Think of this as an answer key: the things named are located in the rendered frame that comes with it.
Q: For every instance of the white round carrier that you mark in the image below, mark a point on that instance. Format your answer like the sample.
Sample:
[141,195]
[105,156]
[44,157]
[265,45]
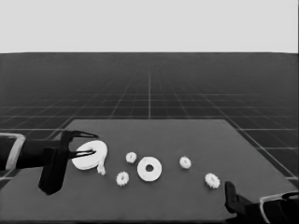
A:
[157,172]

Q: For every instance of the large thick white disc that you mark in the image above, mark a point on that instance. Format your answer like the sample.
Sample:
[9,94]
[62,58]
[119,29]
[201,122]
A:
[87,162]

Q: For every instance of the small white T-shaped piece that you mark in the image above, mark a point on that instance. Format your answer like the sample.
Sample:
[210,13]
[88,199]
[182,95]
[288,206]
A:
[101,169]

